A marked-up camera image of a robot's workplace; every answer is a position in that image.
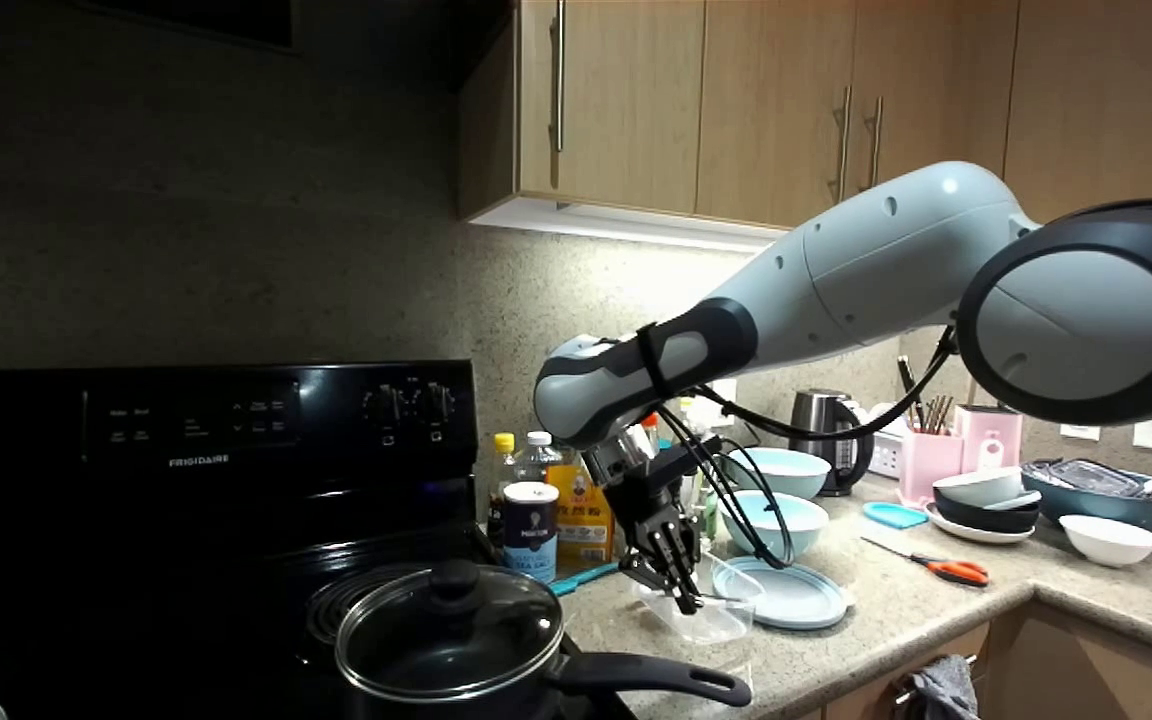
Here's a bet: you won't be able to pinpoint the dark stacked bowl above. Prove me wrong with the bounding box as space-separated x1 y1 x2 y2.
934 485 1049 537

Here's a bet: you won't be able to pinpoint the blue dish tray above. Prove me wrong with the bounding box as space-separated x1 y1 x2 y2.
1021 454 1152 537

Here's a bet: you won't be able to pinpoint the medium light blue bowl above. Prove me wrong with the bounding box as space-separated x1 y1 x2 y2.
720 487 832 564

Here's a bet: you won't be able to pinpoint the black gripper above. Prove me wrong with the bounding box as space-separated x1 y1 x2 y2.
598 432 715 617

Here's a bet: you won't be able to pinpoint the pink knife block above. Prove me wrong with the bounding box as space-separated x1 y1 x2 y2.
953 397 1030 475

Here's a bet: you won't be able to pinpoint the clear glass container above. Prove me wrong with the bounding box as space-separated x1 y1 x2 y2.
638 583 758 658

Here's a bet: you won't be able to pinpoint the dark range hood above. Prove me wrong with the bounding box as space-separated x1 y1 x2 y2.
79 0 513 85

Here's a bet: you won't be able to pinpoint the lower wood cabinet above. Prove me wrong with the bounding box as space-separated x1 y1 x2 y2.
789 594 1152 720

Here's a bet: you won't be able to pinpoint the black pot glass lid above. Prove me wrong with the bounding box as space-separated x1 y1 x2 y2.
329 557 758 720

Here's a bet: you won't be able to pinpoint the teal utensil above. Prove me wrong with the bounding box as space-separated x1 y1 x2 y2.
548 557 627 599

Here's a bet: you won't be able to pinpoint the black kitchen stove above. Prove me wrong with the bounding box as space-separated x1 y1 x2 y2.
0 356 642 720

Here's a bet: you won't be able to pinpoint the orange handled scissors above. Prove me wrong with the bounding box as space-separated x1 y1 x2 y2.
858 532 998 593

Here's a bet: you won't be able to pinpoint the pink utensil holder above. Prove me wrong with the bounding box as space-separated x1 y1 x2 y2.
892 390 967 506

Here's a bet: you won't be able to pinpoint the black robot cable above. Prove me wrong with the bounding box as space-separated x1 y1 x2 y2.
634 314 967 572

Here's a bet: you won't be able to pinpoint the gray stacked bowl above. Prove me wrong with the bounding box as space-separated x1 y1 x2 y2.
934 465 1030 502

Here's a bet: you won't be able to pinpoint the light blue plate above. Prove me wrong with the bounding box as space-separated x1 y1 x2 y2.
707 552 858 634

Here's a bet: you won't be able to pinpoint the white bowl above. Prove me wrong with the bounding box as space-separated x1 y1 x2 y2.
1056 513 1152 572

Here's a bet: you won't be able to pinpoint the tall yellow label bottle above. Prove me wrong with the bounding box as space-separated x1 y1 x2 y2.
548 451 626 576

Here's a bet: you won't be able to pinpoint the light wood cabinet door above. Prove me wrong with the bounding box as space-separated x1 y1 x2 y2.
1003 0 1152 222
854 0 1025 204
693 0 860 231
513 0 707 215

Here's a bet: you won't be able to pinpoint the clear bottle white cap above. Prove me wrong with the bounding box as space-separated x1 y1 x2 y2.
519 427 569 487

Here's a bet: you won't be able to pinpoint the teal sponge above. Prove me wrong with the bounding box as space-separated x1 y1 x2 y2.
860 495 934 532

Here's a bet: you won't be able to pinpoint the under cabinet light strip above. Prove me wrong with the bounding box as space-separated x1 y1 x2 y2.
470 197 792 259

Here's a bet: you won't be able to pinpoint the large light blue bowl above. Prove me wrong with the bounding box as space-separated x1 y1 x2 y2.
730 445 835 500

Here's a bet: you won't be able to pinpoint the yellow cap bottle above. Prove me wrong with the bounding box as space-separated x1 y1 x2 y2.
486 427 524 537

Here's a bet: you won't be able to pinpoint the blue white salt canister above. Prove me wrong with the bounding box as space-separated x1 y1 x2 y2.
497 475 563 586

